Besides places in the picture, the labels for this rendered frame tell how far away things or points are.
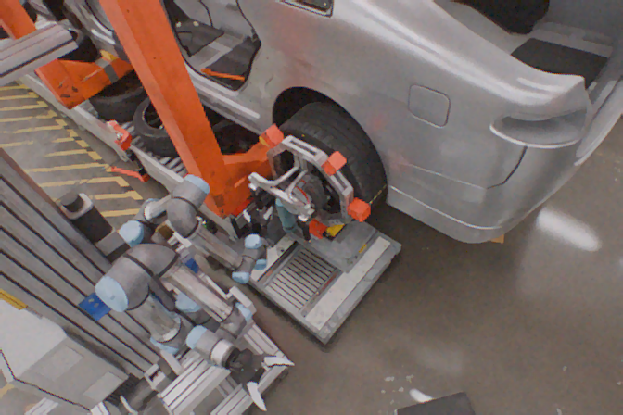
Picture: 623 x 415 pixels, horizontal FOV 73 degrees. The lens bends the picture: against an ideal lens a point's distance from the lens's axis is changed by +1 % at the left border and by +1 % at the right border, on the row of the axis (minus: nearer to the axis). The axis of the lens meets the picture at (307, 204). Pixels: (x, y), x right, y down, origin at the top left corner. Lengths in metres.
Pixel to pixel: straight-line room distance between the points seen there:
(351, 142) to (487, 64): 0.74
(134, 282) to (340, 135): 1.13
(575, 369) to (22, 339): 2.61
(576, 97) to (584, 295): 1.70
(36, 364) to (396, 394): 1.75
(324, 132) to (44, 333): 1.37
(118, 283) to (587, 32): 2.99
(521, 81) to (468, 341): 1.66
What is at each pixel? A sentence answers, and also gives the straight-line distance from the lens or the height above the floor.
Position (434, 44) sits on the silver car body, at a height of 1.68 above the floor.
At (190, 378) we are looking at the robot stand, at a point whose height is 0.74.
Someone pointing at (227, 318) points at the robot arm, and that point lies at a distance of 1.54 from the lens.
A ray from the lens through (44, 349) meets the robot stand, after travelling 1.74.
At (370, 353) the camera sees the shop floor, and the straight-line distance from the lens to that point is 2.66.
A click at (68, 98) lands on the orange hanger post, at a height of 0.62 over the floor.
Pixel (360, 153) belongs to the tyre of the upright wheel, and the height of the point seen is 1.08.
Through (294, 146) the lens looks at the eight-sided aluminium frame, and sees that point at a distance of 2.05.
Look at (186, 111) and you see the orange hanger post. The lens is 2.10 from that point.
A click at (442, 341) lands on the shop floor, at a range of 2.72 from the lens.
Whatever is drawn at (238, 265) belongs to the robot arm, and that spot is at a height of 0.98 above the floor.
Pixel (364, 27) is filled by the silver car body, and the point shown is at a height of 1.68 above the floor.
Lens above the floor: 2.52
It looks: 51 degrees down
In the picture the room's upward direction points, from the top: 12 degrees counter-clockwise
